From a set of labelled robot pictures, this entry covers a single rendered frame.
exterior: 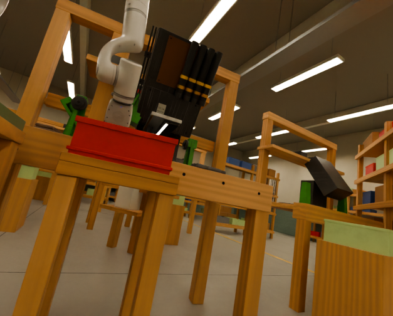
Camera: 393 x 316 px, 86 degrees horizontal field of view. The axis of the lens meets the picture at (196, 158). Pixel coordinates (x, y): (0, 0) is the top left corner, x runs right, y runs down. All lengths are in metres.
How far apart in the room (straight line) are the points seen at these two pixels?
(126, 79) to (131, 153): 0.33
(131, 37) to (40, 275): 0.81
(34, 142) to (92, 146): 0.36
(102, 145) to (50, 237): 0.27
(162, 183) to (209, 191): 0.45
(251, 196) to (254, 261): 0.33
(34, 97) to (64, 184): 1.14
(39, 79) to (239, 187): 1.43
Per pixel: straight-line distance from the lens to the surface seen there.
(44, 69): 1.81
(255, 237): 1.25
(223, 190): 1.11
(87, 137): 0.72
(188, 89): 1.24
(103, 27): 1.98
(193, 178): 1.04
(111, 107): 0.94
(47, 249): 0.69
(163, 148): 0.69
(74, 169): 0.66
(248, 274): 1.27
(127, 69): 0.89
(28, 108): 1.73
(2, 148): 0.84
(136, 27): 0.99
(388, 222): 3.71
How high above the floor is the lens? 0.74
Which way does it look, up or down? 11 degrees up
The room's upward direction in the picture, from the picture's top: 11 degrees clockwise
